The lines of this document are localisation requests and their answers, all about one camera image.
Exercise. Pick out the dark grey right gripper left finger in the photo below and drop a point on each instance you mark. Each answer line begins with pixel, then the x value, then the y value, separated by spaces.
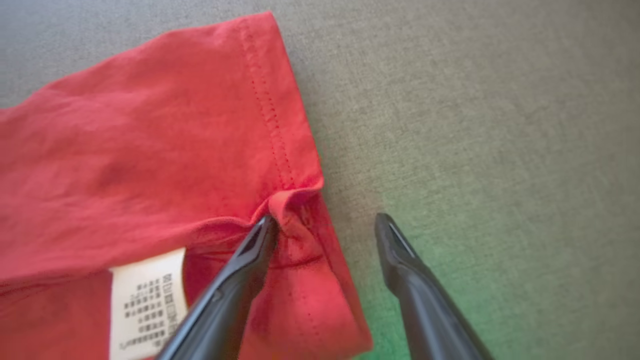
pixel 225 305

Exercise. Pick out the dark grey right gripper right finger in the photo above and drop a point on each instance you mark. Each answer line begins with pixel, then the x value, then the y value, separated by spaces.
pixel 430 310

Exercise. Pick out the red jersey with black lettering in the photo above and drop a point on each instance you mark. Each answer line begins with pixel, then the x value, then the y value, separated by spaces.
pixel 150 150

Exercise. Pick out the grey fabric sofa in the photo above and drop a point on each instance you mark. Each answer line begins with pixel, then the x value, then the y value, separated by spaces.
pixel 475 125

